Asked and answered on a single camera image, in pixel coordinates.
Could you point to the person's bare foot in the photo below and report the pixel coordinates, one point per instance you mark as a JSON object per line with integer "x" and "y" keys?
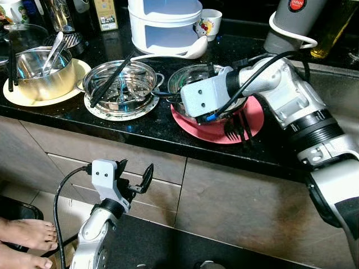
{"x": 22, "y": 259}
{"x": 28, "y": 232}

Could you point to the grey robot left foot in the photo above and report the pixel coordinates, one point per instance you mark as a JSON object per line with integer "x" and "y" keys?
{"x": 141, "y": 267}

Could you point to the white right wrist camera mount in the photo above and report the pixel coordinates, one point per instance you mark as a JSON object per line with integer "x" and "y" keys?
{"x": 202, "y": 92}

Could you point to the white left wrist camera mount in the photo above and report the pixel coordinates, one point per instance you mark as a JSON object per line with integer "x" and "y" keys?
{"x": 102, "y": 174}

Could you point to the clear glass jar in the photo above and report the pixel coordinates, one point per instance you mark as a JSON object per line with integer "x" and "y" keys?
{"x": 59, "y": 14}

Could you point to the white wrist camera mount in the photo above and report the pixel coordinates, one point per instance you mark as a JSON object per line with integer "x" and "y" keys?
{"x": 202, "y": 92}
{"x": 102, "y": 174}

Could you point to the grey robot right foot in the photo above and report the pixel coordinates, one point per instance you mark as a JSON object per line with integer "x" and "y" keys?
{"x": 208, "y": 265}

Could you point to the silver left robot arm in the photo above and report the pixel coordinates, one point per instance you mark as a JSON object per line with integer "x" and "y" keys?
{"x": 92, "y": 235}

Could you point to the black tongs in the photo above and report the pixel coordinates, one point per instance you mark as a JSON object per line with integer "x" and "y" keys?
{"x": 11, "y": 67}

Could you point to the steel steamer pot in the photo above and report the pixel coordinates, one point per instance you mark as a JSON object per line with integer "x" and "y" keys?
{"x": 120, "y": 84}

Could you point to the white patterned mug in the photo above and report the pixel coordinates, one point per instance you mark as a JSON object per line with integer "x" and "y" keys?
{"x": 14, "y": 11}

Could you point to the steel cooking pot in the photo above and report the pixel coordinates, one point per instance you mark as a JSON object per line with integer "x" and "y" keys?
{"x": 47, "y": 84}

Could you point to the steel ladle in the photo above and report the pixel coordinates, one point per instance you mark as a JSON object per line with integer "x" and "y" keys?
{"x": 53, "y": 50}

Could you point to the pale yellow plate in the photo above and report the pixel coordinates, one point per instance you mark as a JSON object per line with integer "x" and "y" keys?
{"x": 81, "y": 75}

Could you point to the black spatula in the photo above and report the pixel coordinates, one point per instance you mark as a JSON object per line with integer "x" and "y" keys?
{"x": 112, "y": 78}

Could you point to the grey robot foot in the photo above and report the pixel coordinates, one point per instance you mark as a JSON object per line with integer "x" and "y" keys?
{"x": 208, "y": 265}
{"x": 141, "y": 267}

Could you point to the clear glass lid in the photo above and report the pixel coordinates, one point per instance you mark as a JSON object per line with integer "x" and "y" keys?
{"x": 17, "y": 36}

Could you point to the white stacked food container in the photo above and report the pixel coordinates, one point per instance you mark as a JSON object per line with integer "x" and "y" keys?
{"x": 165, "y": 28}

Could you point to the black floor mat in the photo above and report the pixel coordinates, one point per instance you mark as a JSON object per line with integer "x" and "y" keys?
{"x": 179, "y": 249}

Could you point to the yellow oil bottle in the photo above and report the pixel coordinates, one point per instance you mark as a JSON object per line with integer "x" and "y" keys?
{"x": 331, "y": 33}

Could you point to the yellow barcode box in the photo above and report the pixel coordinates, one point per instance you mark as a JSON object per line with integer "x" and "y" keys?
{"x": 105, "y": 14}

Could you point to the black sandal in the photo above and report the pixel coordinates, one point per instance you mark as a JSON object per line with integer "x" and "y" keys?
{"x": 19, "y": 208}

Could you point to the pink plate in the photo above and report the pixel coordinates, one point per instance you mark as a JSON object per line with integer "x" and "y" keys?
{"x": 193, "y": 131}

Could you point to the steel bowl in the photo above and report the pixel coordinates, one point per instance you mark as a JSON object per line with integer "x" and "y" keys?
{"x": 188, "y": 73}

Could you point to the white printed cup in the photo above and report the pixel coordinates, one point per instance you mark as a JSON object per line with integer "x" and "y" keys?
{"x": 208, "y": 25}

